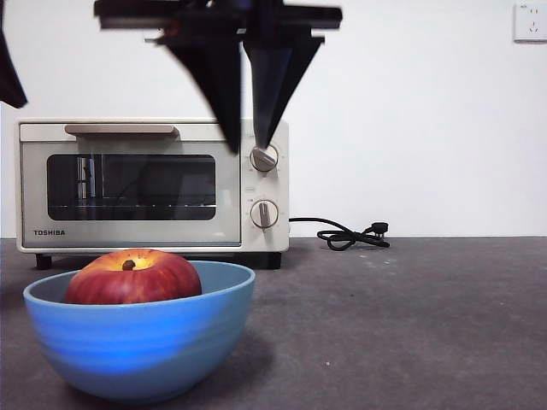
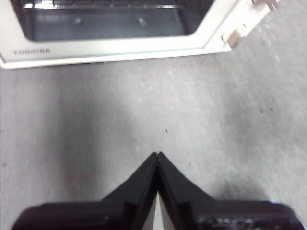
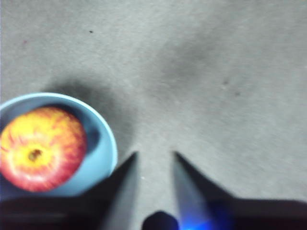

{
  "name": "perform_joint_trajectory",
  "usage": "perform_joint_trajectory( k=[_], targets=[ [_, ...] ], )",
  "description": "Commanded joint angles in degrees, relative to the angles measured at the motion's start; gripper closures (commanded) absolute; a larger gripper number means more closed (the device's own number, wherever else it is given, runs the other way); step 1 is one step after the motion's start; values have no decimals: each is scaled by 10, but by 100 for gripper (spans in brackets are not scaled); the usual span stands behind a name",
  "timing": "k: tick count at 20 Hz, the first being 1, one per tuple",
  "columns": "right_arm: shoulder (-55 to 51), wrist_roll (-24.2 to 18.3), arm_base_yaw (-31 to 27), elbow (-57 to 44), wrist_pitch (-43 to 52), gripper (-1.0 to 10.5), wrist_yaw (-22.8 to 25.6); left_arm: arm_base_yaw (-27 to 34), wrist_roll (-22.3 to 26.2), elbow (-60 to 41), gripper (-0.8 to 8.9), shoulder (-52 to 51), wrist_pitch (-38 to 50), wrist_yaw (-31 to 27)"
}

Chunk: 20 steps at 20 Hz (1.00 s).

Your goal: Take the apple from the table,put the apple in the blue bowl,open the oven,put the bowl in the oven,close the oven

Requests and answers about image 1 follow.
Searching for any oven door with beige handle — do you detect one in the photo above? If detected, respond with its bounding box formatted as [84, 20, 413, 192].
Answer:
[19, 122, 243, 249]

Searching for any red apple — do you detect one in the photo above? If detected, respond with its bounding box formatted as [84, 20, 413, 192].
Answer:
[64, 249, 203, 306]

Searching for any blue bowl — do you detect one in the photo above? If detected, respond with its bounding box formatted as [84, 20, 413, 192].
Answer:
[23, 260, 256, 405]

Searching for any cream oven knob slanted pointer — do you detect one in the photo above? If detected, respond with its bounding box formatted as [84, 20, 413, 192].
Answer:
[250, 144, 281, 173]

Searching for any cream Toshiba toaster oven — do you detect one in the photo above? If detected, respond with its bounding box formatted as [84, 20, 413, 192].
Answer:
[15, 117, 291, 271]

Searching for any cream oven knob upright pointer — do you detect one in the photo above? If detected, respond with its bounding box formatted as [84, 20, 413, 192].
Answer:
[249, 199, 280, 234]

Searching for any metal wire oven rack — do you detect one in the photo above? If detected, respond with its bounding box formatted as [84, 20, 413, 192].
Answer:
[57, 203, 215, 211]

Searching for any black oven power cable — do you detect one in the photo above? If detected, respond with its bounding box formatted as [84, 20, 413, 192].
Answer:
[289, 216, 392, 251]

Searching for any white wall socket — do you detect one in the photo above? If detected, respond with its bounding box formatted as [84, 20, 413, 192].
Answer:
[513, 3, 547, 44]

